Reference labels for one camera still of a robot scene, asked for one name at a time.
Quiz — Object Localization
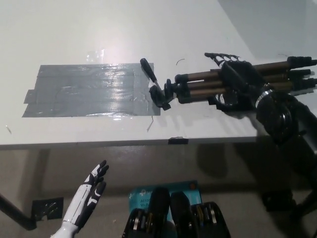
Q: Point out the black tape on floor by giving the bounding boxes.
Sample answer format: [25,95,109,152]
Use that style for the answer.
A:
[31,196,64,221]

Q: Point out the robot torso black blocks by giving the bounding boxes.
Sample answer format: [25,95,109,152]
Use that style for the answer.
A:
[123,187,231,238]

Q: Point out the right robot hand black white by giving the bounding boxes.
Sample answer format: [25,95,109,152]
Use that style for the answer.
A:
[204,52,267,113]

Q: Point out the teal cardboard box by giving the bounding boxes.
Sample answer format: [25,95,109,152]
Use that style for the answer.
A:
[128,179,204,223]

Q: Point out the grey duct tape patch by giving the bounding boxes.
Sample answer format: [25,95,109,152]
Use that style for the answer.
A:
[21,63,162,119]

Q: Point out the black table leg bar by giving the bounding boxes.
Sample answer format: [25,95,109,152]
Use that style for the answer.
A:
[0,192,38,231]

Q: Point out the clear tape piece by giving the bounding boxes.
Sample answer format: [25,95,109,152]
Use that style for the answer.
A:
[86,49,105,61]

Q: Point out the black table foot base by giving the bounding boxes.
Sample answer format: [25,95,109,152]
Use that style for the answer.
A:
[262,189,317,220]

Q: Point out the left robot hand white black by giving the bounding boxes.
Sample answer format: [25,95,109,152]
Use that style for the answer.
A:
[61,160,110,229]

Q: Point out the black and bronze tripod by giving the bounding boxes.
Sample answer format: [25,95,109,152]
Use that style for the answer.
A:
[139,56,317,111]

